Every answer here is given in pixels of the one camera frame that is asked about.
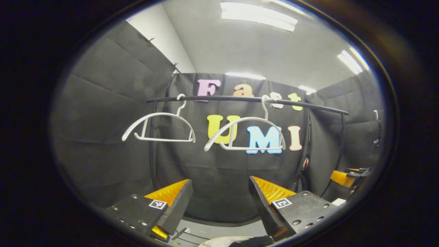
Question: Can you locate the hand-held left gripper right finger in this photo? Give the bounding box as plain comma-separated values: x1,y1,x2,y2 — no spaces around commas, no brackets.
248,176,341,241

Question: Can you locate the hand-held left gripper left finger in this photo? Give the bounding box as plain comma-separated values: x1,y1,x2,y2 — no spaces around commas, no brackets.
102,178,194,243

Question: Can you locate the black knit garment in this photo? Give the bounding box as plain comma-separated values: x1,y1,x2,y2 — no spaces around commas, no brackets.
228,235,275,247

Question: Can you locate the beige laundry hamper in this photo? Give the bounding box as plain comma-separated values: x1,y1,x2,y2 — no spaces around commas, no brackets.
198,235,256,247

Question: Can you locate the white plastic hanger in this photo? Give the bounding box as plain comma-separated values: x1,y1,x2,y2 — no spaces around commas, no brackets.
204,95,287,152
121,93,197,143

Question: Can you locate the black metal clothes rack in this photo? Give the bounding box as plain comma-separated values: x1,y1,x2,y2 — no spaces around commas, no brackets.
146,95,349,240

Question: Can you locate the black backdrop cloth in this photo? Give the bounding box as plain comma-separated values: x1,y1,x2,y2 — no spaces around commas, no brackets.
51,21,386,223

